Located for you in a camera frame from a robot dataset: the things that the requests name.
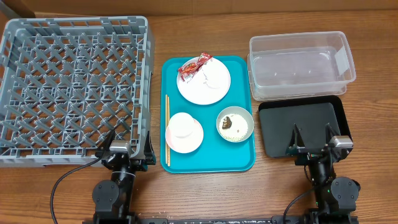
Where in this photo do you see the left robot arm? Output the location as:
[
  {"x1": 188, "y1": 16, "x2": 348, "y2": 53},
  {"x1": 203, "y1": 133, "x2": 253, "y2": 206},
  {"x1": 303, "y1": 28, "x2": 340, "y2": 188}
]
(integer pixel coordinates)
[{"x1": 82, "y1": 130, "x2": 156, "y2": 224}]

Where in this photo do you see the grey bowl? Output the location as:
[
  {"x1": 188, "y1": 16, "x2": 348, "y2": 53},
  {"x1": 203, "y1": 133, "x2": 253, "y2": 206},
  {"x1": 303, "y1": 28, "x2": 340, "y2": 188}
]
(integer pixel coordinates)
[{"x1": 216, "y1": 106, "x2": 254, "y2": 142}]

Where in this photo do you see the white rice pile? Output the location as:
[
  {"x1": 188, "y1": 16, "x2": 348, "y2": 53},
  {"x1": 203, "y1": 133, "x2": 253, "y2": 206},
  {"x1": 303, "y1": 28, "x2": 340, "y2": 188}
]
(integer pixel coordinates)
[{"x1": 218, "y1": 113, "x2": 248, "y2": 142}]

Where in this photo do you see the red snack wrapper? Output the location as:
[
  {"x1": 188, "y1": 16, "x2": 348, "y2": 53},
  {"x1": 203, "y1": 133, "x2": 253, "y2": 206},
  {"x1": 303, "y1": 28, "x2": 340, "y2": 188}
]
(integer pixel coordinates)
[{"x1": 177, "y1": 52, "x2": 213, "y2": 82}]

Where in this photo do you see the large white plate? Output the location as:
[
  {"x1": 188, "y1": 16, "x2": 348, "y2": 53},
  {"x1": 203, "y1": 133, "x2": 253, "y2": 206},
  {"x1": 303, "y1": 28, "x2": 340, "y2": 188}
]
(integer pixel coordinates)
[{"x1": 177, "y1": 57, "x2": 231, "y2": 105}]

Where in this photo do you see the black tray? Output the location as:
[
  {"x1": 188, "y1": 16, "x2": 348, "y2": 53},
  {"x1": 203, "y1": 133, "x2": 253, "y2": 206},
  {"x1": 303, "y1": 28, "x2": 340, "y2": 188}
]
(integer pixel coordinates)
[{"x1": 259, "y1": 95, "x2": 351, "y2": 158}]

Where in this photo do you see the white napkin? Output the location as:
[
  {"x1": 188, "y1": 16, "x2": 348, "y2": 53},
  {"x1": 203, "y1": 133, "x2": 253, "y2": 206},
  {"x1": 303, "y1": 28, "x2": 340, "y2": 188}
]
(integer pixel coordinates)
[{"x1": 201, "y1": 63, "x2": 226, "y2": 89}]

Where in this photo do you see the teal serving tray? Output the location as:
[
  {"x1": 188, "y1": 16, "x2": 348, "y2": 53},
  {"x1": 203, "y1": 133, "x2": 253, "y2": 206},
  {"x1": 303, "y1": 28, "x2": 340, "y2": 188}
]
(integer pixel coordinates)
[{"x1": 159, "y1": 55, "x2": 256, "y2": 174}]

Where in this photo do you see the small pink plate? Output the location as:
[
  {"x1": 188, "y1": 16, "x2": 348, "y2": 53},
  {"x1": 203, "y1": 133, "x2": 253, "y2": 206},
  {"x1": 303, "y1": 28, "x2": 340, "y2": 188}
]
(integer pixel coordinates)
[{"x1": 165, "y1": 119, "x2": 204, "y2": 154}]

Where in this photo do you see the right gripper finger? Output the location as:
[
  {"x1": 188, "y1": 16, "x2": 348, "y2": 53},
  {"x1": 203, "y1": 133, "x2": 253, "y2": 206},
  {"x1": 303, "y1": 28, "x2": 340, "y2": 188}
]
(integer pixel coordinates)
[
  {"x1": 325, "y1": 123, "x2": 340, "y2": 146},
  {"x1": 288, "y1": 124, "x2": 305, "y2": 149}
]

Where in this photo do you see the grey plastic dish rack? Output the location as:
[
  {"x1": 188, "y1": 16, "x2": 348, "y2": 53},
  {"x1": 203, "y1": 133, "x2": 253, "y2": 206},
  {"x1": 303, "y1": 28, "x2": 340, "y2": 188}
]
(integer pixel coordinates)
[{"x1": 1, "y1": 16, "x2": 155, "y2": 167}]

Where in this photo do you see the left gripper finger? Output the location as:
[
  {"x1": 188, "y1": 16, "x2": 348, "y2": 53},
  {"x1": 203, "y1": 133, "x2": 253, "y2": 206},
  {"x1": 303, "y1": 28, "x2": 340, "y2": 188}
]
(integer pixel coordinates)
[
  {"x1": 98, "y1": 129, "x2": 116, "y2": 152},
  {"x1": 144, "y1": 131, "x2": 155, "y2": 164}
]

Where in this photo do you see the white cup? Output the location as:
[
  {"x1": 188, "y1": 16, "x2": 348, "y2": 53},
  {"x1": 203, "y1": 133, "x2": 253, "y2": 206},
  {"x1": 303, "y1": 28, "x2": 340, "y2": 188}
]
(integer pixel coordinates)
[{"x1": 168, "y1": 112, "x2": 194, "y2": 138}]

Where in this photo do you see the clear plastic bin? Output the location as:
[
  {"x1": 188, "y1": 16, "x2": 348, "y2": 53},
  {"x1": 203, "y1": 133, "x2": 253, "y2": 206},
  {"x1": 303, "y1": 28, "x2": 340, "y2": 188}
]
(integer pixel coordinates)
[{"x1": 248, "y1": 31, "x2": 356, "y2": 101}]

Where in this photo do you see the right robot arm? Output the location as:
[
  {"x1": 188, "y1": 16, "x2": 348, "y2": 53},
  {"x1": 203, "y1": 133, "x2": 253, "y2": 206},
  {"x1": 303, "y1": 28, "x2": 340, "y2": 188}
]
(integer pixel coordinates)
[{"x1": 282, "y1": 124, "x2": 361, "y2": 223}]

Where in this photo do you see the brown food piece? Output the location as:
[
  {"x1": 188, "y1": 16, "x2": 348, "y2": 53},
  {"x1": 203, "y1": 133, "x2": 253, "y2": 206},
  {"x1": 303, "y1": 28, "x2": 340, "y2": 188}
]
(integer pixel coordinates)
[{"x1": 222, "y1": 116, "x2": 232, "y2": 129}]

